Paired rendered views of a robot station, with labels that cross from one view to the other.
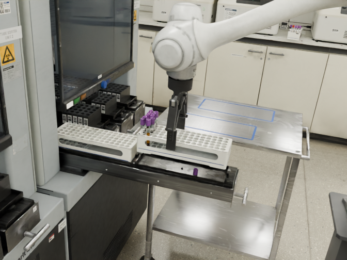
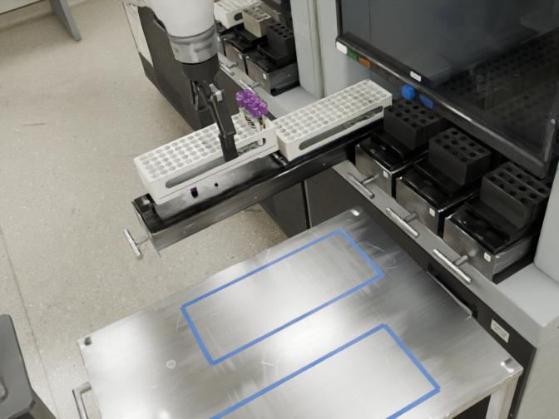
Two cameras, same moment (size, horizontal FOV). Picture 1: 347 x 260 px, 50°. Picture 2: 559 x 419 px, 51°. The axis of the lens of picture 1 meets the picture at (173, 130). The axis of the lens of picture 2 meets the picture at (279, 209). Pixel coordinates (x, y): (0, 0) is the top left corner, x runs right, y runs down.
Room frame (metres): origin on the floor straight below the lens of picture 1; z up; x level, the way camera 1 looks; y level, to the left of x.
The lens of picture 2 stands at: (1.98, -0.56, 1.65)
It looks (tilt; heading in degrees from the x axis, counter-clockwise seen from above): 43 degrees down; 142
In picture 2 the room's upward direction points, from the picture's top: 10 degrees counter-clockwise
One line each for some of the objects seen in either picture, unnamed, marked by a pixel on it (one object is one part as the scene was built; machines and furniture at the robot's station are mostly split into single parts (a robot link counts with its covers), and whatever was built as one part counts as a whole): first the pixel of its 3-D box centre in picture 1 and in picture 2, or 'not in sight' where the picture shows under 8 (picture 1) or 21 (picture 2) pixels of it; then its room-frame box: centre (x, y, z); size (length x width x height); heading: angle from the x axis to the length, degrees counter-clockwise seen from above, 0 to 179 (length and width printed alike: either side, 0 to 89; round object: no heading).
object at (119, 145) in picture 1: (96, 142); (330, 120); (1.15, 0.27, 0.83); 0.30 x 0.10 x 0.06; 76
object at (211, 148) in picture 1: (184, 145); (208, 153); (1.08, -0.04, 0.89); 0.30 x 0.10 x 0.06; 76
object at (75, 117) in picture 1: (82, 116); (418, 120); (1.34, 0.36, 0.85); 0.12 x 0.02 x 0.06; 166
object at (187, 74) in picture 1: (181, 67); (194, 41); (1.08, -0.01, 1.15); 0.09 x 0.09 x 0.06
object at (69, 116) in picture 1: (77, 115); (426, 116); (1.34, 0.39, 0.85); 0.12 x 0.02 x 0.06; 166
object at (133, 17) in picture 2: not in sight; (135, 30); (-0.54, 0.69, 0.43); 0.27 x 0.02 x 0.36; 166
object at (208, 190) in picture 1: (143, 165); (269, 168); (1.11, 0.09, 0.78); 0.73 x 0.14 x 0.09; 76
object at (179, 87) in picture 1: (179, 91); (202, 75); (1.08, -0.01, 1.07); 0.08 x 0.07 x 0.09; 166
